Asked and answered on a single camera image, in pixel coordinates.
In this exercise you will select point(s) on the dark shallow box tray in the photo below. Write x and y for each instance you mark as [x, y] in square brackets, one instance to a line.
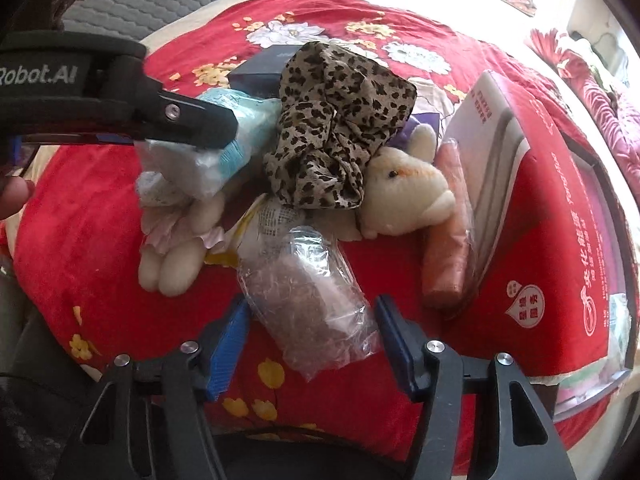
[622, 230]

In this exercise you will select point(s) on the green floral tissue packet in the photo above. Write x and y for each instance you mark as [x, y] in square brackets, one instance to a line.
[601, 373]

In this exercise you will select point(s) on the dark blue small box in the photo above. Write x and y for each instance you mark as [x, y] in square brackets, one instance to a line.
[260, 75]

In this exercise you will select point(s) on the leopard print scrunchie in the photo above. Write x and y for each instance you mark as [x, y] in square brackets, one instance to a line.
[338, 109]

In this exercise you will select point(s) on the pink quilted duvet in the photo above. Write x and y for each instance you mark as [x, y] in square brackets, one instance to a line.
[613, 108]

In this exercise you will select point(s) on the red floral blanket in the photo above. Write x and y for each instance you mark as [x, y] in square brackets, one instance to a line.
[404, 257]

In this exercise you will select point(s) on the light blue tissue packet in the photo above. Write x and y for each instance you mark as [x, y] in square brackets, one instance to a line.
[173, 173]

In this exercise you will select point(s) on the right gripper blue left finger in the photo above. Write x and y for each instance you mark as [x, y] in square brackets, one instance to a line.
[221, 345]

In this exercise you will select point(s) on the red tissue pack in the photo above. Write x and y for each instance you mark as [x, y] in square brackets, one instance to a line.
[532, 232]

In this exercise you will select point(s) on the person's left hand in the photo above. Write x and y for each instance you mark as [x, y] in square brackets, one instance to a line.
[15, 193]

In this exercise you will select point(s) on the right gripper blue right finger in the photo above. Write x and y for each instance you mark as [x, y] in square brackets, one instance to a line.
[403, 342]

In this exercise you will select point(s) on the pink item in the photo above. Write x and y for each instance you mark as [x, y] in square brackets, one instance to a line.
[302, 290]

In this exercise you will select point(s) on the orange roll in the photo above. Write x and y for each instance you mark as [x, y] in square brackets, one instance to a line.
[449, 257]

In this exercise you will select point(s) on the cream plush rabbit toy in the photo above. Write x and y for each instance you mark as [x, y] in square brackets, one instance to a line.
[403, 192]

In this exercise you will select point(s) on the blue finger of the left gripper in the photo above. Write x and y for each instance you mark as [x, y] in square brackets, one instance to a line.
[171, 117]

